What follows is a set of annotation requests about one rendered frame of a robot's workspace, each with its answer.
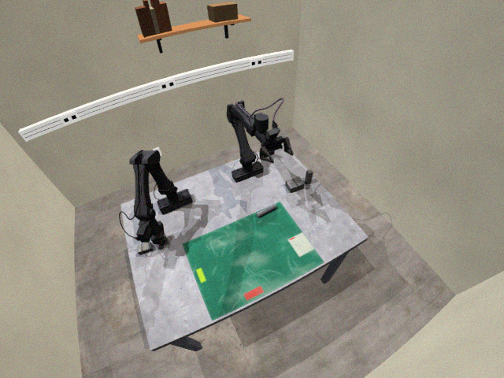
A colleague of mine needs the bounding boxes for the grey metal cylinder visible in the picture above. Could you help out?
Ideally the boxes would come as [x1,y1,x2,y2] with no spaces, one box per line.
[257,204,276,217]

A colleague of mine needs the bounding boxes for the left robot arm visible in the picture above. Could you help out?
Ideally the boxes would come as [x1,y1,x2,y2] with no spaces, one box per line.
[227,100,280,179]

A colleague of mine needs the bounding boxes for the green flat mat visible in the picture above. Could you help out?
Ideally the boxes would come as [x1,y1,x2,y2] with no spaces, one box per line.
[183,202,324,321]

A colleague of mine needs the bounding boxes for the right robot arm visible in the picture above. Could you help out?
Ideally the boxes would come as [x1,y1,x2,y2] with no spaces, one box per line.
[129,150,191,243]

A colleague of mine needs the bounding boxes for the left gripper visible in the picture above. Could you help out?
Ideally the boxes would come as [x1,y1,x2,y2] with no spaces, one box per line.
[259,131,294,163]

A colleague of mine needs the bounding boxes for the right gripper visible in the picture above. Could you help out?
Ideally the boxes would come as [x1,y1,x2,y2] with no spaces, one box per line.
[150,221,165,246]

